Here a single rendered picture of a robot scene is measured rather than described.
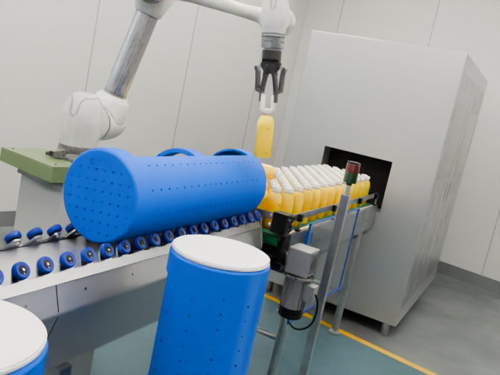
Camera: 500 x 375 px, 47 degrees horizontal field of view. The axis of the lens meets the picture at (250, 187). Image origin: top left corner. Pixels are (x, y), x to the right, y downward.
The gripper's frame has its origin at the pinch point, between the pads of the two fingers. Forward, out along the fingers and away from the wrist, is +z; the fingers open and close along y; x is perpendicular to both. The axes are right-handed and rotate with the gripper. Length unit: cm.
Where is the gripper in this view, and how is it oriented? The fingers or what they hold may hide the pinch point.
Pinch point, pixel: (268, 103)
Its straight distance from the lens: 224.6
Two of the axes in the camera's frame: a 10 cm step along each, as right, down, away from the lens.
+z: -0.7, 9.8, 2.0
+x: 4.4, -1.5, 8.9
